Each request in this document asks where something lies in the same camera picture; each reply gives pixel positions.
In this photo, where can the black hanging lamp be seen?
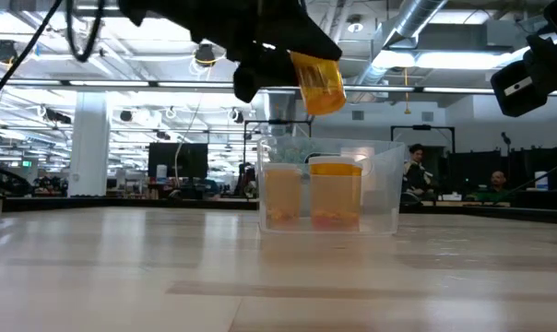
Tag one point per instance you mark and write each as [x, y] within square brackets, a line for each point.
[205, 54]
[4, 50]

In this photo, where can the black monitor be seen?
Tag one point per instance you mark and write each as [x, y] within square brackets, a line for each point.
[177, 160]

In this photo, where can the white column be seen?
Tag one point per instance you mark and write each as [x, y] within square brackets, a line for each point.
[89, 143]

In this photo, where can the person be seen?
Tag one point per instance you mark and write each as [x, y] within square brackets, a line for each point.
[496, 184]
[417, 173]

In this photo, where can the white container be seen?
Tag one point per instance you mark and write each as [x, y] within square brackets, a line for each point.
[540, 181]

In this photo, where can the clear plastic basket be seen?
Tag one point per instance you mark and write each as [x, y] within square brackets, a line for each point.
[380, 184]

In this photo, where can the black station frame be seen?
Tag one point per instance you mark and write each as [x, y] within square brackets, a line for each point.
[278, 122]
[421, 127]

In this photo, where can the orange pill bottle white cap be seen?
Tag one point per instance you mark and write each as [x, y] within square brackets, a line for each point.
[322, 87]
[335, 193]
[282, 193]

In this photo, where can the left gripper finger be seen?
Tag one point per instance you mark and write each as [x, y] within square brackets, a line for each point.
[264, 76]
[306, 39]

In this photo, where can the silver ventilation duct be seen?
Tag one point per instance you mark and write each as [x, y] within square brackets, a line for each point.
[412, 18]

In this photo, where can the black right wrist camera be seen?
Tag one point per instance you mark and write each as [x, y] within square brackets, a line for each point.
[518, 97]

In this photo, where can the black aluminium table frame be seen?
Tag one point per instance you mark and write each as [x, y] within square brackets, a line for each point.
[122, 204]

